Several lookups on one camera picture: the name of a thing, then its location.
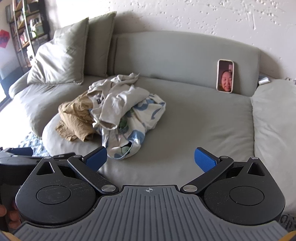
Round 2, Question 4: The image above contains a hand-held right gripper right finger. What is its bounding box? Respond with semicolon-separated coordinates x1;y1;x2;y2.
181;147;273;193

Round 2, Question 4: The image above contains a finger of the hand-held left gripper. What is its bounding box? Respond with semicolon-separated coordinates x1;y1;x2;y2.
53;152;76;160
0;147;33;158

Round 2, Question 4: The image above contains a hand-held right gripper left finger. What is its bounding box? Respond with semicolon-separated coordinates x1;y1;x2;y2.
30;146;119;194

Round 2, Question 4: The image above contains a white blue floral garment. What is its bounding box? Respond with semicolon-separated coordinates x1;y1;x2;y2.
102;94;166;160

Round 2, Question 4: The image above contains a white t-shirt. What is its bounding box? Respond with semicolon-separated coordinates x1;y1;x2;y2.
88;72;151;130

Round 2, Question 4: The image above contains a person's left hand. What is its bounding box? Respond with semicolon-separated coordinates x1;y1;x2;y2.
0;204;20;230

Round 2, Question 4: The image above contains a blue patterned rug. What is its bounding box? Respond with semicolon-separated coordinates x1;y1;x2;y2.
17;131;50;158

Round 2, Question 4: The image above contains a tan garment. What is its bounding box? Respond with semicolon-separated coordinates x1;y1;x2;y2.
55;94;100;142

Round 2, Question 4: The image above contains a grey green sofa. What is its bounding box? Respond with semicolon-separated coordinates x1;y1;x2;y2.
8;30;296;223

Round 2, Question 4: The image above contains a pale grey sofa side cushion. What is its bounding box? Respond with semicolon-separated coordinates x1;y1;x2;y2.
250;79;296;209

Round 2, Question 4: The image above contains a smartphone in cream case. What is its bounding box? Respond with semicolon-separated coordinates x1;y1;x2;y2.
216;59;235;93

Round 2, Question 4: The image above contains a large grey green cushion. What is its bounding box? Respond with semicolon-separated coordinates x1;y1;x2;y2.
26;17;90;85

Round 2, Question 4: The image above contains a metal and wood bookshelf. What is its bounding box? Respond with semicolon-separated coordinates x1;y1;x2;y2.
6;0;51;70

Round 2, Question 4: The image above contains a red wall poster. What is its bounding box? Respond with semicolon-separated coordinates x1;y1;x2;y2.
0;29;10;49

